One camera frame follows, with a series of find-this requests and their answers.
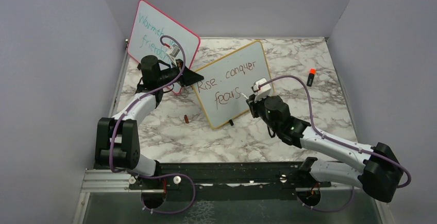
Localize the pink framed whiteboard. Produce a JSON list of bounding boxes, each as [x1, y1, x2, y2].
[[127, 0, 201, 96]]

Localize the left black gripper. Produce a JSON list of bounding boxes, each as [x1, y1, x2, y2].
[[157, 58, 204, 88]]

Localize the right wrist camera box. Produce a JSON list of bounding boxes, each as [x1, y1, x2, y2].
[[252, 78, 273, 102]]

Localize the orange capped black marker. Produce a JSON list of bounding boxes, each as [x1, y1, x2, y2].
[[306, 68, 316, 87]]

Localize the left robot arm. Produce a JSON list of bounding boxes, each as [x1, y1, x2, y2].
[[95, 55, 204, 188]]

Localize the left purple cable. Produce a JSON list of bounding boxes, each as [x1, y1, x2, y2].
[[108, 35, 197, 216]]

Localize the yellow framed whiteboard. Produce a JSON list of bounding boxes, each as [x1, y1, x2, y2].
[[193, 40, 271, 119]]

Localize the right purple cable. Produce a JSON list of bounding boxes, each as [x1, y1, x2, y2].
[[256, 75, 412, 213]]

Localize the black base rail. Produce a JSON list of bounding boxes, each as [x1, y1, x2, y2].
[[94, 159, 332, 203]]

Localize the purple cable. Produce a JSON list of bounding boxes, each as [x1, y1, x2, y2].
[[256, 75, 412, 213], [108, 35, 197, 216]]

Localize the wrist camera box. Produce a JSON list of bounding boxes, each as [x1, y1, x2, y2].
[[166, 44, 180, 66], [252, 78, 273, 102]]

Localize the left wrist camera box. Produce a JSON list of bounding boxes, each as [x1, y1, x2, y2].
[[166, 44, 180, 66]]

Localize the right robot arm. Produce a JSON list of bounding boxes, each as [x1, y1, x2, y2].
[[246, 94, 404, 203]]

